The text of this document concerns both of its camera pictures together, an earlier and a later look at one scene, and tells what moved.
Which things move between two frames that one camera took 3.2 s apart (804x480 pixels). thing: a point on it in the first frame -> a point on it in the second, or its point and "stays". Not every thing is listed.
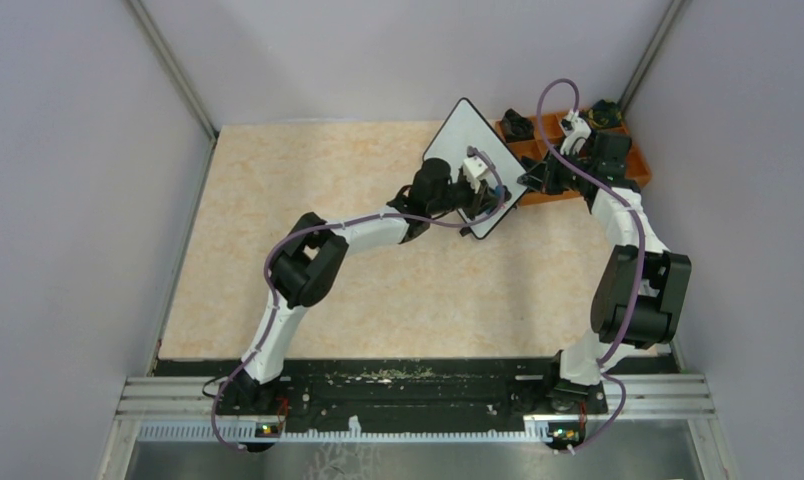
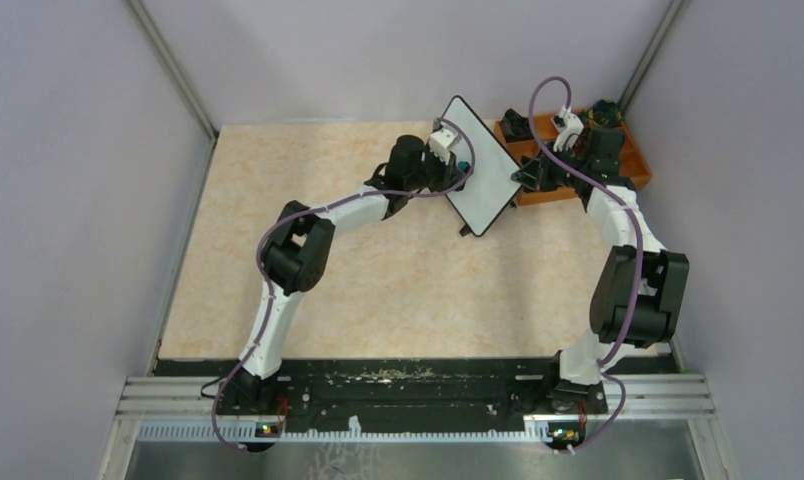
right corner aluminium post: (671, 15) stays
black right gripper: (541, 176) stays
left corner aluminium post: (174, 67) stays
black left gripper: (481, 203) -> (448, 171)
